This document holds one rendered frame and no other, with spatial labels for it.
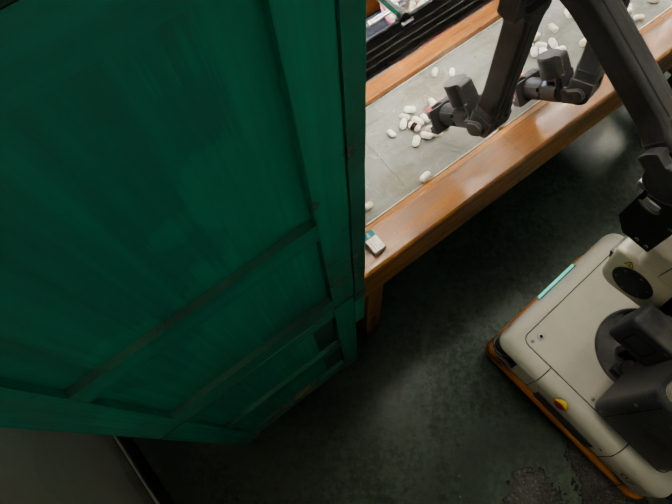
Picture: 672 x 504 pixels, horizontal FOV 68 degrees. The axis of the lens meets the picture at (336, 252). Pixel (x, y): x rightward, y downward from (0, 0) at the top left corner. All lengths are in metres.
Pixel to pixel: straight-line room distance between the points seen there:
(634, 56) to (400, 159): 0.72
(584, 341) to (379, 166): 0.91
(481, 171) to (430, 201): 0.17
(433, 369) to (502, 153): 0.90
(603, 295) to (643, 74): 1.13
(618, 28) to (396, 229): 0.68
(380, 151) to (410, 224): 0.25
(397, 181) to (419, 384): 0.87
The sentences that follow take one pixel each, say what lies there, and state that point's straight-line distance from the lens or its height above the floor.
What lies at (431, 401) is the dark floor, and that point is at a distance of 1.98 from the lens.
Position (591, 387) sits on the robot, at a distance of 1.83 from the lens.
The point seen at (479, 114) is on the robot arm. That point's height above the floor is 1.01.
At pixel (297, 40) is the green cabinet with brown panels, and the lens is 0.45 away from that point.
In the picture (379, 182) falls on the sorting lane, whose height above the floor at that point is 0.74.
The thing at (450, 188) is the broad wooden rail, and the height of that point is 0.76.
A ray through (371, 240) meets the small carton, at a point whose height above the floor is 0.78.
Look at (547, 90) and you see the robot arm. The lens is 1.46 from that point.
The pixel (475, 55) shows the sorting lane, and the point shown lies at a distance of 1.69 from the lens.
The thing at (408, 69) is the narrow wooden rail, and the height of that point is 0.76.
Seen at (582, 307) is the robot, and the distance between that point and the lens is 1.88.
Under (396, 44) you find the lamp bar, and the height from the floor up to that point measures 1.08.
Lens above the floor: 1.95
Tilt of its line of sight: 68 degrees down
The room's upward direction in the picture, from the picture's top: 8 degrees counter-clockwise
